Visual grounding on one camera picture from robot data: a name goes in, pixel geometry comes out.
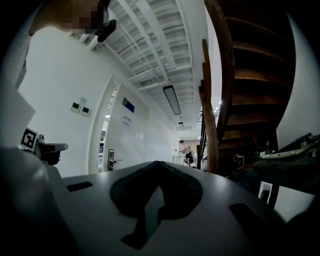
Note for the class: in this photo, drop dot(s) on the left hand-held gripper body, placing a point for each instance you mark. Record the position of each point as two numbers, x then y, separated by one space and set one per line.
30 138

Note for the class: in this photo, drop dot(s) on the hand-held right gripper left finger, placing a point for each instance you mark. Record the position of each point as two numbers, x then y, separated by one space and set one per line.
95 212

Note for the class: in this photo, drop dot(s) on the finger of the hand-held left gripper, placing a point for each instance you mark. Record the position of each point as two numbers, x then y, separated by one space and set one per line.
53 150

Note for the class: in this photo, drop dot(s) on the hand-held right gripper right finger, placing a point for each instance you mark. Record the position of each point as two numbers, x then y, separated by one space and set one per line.
215 225

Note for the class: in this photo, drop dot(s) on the person's white shirt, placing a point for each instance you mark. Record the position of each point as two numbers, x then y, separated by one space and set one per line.
12 117

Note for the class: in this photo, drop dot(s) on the white trash can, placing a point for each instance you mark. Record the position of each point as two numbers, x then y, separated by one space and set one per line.
177 159

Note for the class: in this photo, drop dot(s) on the white door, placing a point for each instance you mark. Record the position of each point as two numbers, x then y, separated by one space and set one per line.
135 140

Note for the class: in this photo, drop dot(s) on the dark blue door sign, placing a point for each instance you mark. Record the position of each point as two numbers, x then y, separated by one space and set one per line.
128 105

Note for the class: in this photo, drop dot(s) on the dark workbench table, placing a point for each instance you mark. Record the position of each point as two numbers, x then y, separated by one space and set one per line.
287 172

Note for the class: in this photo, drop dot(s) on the small black pendant light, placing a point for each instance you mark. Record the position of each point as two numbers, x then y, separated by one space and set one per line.
181 125

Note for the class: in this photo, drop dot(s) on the grey cream flat device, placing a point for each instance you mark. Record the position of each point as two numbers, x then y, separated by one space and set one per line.
290 151

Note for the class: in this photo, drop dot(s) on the person's head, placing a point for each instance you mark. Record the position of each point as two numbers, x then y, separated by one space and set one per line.
62 15

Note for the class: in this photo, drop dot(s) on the long black pendant light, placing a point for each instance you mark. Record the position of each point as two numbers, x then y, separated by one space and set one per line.
172 100

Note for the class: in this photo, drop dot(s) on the dark wooden staircase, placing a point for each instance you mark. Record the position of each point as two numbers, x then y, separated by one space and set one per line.
250 75

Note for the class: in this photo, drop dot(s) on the white wall control panel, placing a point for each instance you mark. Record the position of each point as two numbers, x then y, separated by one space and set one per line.
85 111
75 106

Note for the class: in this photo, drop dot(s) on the pale blue wall plate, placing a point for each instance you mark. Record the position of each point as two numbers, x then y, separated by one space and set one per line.
84 100

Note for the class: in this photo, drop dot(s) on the black head-mounted camera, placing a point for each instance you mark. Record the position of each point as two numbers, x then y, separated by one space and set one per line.
106 31

